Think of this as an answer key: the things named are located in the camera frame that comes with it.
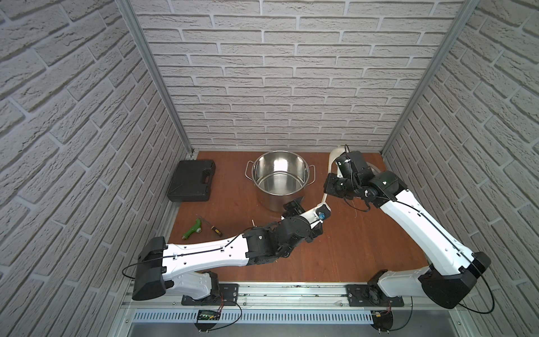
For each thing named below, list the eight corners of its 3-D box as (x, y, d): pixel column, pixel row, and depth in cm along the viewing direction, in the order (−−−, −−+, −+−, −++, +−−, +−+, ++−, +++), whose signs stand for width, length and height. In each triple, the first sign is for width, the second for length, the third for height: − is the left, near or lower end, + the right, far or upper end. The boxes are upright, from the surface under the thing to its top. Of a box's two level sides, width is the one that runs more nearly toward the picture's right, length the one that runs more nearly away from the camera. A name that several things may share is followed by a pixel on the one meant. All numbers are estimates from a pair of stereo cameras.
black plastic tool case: (170, 202, 100) (165, 195, 95) (183, 167, 114) (179, 160, 109) (207, 202, 100) (204, 195, 95) (216, 168, 114) (213, 160, 109)
